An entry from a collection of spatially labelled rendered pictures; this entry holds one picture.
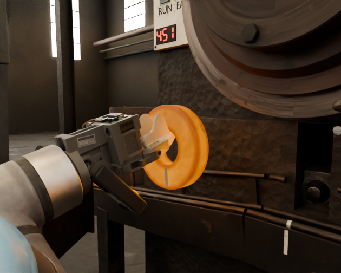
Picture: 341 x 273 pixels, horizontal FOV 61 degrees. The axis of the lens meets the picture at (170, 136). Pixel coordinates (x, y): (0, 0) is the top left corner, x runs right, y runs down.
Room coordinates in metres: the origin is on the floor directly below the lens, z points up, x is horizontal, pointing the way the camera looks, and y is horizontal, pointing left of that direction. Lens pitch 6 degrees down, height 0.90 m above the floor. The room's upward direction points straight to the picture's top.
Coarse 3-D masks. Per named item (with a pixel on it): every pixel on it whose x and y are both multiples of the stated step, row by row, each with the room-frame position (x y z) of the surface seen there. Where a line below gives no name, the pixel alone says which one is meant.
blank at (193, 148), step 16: (160, 112) 0.52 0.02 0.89; (176, 112) 0.50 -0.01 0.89; (192, 112) 0.50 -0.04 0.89; (176, 128) 0.50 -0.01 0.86; (192, 128) 0.47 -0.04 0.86; (192, 144) 0.47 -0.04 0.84; (160, 160) 0.53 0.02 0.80; (176, 160) 0.49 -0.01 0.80; (192, 160) 0.47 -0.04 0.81; (160, 176) 0.52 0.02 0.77; (176, 176) 0.49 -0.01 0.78; (192, 176) 0.47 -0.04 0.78
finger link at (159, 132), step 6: (156, 120) 0.47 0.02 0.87; (162, 120) 0.48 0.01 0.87; (156, 126) 0.47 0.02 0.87; (162, 126) 0.48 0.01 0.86; (150, 132) 0.47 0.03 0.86; (156, 132) 0.47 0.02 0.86; (162, 132) 0.48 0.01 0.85; (168, 132) 0.50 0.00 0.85; (144, 138) 0.46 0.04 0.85; (150, 138) 0.46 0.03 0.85; (156, 138) 0.47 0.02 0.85; (162, 138) 0.48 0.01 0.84; (168, 138) 0.49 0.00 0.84; (174, 138) 0.51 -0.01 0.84; (144, 144) 0.45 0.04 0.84; (150, 144) 0.47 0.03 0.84; (156, 144) 0.47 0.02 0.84
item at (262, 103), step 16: (192, 32) 0.59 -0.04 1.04; (192, 48) 0.59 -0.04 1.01; (208, 64) 0.56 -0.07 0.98; (208, 80) 0.56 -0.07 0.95; (224, 80) 0.53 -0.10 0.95; (240, 96) 0.51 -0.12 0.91; (256, 96) 0.48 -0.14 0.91; (272, 96) 0.46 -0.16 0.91; (288, 96) 0.45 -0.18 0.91; (304, 96) 0.43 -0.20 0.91; (320, 96) 0.41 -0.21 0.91; (336, 96) 0.40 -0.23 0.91; (272, 112) 0.46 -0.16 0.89; (288, 112) 0.45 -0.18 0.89; (304, 112) 0.43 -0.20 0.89; (320, 112) 0.41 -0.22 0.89; (336, 112) 0.40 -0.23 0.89
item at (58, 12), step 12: (60, 0) 6.89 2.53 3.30; (72, 0) 6.97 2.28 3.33; (60, 12) 6.76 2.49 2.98; (72, 12) 6.96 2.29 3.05; (60, 24) 6.75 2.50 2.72; (72, 24) 6.97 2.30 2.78; (60, 36) 6.76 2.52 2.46; (72, 36) 6.98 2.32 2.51; (60, 48) 6.77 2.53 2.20; (72, 48) 7.00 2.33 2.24; (60, 60) 6.79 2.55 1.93; (72, 60) 7.01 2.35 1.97; (60, 72) 6.81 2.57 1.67; (72, 72) 7.03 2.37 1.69; (60, 84) 6.83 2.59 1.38; (72, 84) 7.04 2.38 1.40; (60, 96) 6.85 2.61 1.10; (72, 96) 7.03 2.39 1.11; (60, 108) 6.87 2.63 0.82; (72, 108) 7.03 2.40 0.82; (60, 120) 6.89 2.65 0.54; (72, 120) 7.02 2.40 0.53; (60, 132) 6.91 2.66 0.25; (72, 132) 7.01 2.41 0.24
